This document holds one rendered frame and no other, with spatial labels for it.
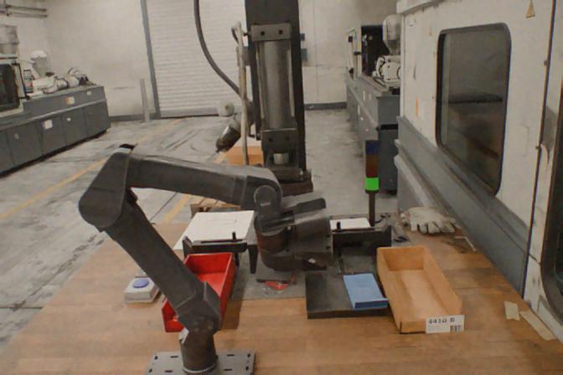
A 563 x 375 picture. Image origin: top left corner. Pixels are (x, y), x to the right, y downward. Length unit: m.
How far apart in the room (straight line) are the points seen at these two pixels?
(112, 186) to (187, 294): 0.22
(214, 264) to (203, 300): 0.41
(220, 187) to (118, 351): 0.45
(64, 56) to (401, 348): 11.46
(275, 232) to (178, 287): 0.19
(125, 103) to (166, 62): 1.49
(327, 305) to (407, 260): 0.26
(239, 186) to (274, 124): 0.38
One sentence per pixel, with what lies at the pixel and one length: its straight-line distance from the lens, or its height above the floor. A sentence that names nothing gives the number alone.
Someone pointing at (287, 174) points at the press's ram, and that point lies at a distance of 1.04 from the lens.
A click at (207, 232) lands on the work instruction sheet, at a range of 1.45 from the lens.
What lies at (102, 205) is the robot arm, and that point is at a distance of 0.70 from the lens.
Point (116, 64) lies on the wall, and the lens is 11.34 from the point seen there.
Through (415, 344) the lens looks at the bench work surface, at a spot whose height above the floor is 0.90.
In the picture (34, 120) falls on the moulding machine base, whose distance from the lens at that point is 7.82.
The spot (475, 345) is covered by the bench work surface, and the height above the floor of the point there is 0.90.
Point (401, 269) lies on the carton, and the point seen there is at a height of 0.91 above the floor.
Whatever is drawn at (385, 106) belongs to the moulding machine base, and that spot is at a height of 0.88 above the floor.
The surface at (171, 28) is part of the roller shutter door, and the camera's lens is 10.75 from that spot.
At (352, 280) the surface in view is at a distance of 1.06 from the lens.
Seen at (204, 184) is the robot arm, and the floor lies 1.26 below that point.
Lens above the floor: 1.46
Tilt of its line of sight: 17 degrees down
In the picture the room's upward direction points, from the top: 4 degrees counter-clockwise
